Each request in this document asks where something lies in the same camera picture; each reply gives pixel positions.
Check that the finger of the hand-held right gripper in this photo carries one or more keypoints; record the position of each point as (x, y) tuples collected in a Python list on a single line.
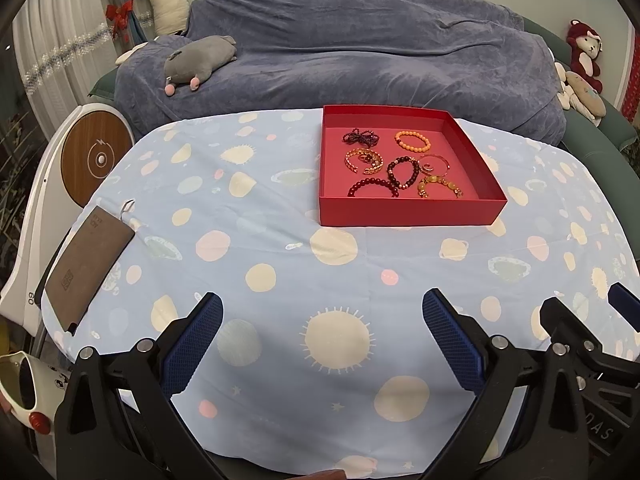
[(625, 296), (560, 317)]

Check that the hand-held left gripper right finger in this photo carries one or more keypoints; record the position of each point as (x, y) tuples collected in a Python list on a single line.
[(450, 330)]

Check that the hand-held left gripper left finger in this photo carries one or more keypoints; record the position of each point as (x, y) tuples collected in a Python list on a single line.
[(197, 332)]

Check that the red cardboard box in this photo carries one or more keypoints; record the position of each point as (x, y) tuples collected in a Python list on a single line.
[(415, 212)]

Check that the thin gold bangle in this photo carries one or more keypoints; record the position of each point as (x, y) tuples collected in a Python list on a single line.
[(440, 157)]

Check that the wide gold cuff bangle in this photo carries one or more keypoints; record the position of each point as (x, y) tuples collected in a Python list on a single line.
[(350, 157)]

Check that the blue dotted tablecloth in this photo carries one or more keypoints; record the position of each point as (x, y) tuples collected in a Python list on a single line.
[(250, 240)]

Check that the brown flat case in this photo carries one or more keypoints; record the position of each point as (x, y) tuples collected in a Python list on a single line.
[(85, 265)]

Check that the white casing with red button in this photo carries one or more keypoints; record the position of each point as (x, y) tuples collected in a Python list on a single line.
[(50, 385)]

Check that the white machine with wooden disc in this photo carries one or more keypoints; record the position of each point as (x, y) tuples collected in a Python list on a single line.
[(30, 240)]

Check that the beige plush toy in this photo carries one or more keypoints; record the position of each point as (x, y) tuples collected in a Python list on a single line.
[(582, 91)]

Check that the red monkey plush toy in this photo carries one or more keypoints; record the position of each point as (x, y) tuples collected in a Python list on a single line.
[(582, 60)]

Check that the grey plush toy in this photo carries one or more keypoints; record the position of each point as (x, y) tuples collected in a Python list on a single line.
[(200, 57)]

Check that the blue-grey blanket covered sofa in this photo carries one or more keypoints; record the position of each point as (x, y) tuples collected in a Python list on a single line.
[(350, 45)]

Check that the white curtain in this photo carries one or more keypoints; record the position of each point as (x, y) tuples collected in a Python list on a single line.
[(60, 60)]

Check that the red bow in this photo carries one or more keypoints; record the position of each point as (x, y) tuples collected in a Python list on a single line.
[(120, 12)]

